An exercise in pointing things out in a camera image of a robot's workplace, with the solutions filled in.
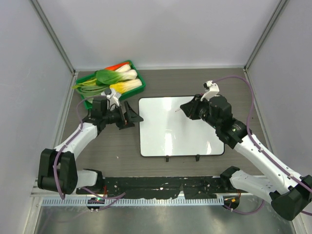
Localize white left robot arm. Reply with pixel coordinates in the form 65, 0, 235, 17
37, 96, 143, 199

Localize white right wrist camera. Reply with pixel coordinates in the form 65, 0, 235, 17
200, 80, 219, 101

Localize green long beans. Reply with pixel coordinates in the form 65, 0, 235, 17
72, 83, 109, 99

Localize green plastic tray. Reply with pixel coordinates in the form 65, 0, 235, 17
72, 60, 146, 110

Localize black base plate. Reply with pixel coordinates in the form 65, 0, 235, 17
88, 176, 245, 199

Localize white whiteboard black frame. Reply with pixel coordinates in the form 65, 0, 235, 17
138, 96, 225, 157

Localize yellow white cabbage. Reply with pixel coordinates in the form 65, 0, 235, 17
109, 79, 142, 94

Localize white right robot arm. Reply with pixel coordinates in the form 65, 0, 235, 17
180, 95, 312, 221

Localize white bottle grey cap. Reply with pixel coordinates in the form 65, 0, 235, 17
100, 88, 117, 99

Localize slotted grey cable duct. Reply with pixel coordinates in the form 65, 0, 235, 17
41, 196, 224, 207

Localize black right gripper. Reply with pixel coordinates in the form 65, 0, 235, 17
180, 94, 220, 130

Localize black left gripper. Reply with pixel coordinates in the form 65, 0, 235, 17
102, 101, 142, 130

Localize white bok choy stalk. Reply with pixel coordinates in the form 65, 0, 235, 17
115, 64, 132, 73

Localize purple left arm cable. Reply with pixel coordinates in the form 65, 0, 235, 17
52, 96, 126, 212

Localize orange carrot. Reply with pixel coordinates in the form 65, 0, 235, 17
105, 61, 130, 71

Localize green bok choy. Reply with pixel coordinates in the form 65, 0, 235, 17
95, 69, 137, 85

